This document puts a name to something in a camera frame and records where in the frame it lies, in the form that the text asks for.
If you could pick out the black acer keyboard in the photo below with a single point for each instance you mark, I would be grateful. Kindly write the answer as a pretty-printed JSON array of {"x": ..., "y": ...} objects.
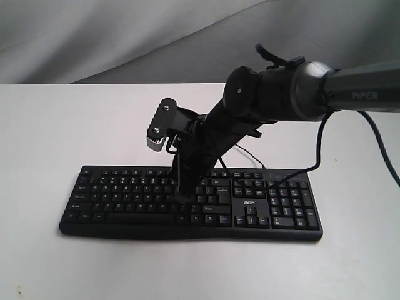
[{"x": 138, "y": 203}]

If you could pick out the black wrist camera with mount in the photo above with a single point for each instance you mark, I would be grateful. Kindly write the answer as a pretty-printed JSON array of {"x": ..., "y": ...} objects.
[{"x": 170, "y": 121}]

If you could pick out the grey backdrop cloth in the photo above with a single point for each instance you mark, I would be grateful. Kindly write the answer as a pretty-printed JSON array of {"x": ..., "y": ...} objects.
[{"x": 98, "y": 42}]

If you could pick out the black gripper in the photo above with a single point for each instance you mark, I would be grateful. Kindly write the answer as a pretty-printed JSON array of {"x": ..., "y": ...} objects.
[{"x": 198, "y": 154}]

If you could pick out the dark piper robot arm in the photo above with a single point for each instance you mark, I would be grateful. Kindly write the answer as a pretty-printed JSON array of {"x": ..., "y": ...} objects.
[{"x": 294, "y": 90}]

